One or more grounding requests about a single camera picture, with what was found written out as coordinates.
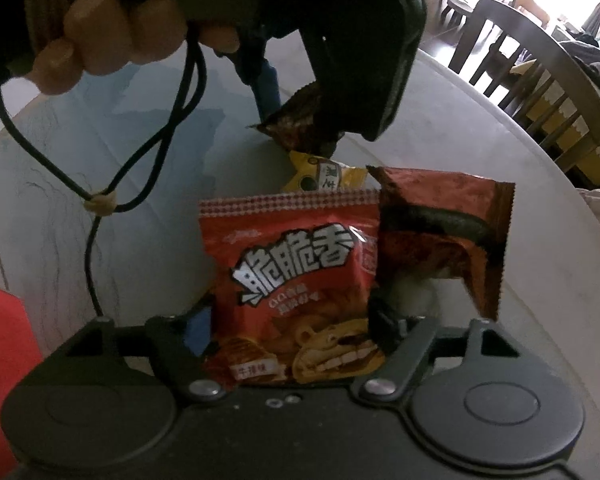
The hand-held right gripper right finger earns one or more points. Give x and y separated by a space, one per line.
392 327

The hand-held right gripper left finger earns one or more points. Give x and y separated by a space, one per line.
200 332

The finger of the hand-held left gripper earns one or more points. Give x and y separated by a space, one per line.
330 127
267 85

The dark brown snack packet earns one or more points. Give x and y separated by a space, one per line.
292 120

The red-brown foil snack packet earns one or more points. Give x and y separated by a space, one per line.
440 240

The large red snack bag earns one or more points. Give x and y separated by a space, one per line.
290 260

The grey cardboard box red edges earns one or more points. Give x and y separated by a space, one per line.
5 360

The person's left hand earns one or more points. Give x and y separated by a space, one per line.
100 30

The yellow snack packet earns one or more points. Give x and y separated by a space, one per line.
325 175

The small dark stool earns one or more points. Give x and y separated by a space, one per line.
459 7

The dark wooden chair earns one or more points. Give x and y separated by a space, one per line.
500 7

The grey cloth pile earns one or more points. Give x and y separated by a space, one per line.
595 50

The yellow chair cushion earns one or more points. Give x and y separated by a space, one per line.
595 160

